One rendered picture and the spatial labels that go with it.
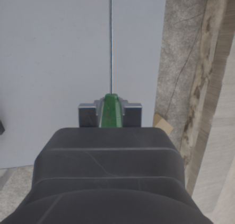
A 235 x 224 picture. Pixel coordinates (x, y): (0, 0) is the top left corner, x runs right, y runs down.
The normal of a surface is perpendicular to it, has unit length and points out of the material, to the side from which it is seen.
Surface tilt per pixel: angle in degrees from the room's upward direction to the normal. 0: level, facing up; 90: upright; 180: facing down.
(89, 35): 0
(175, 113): 0
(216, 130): 0
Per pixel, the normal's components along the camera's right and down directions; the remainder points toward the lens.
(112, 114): 0.25, 0.12
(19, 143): 0.25, 0.36
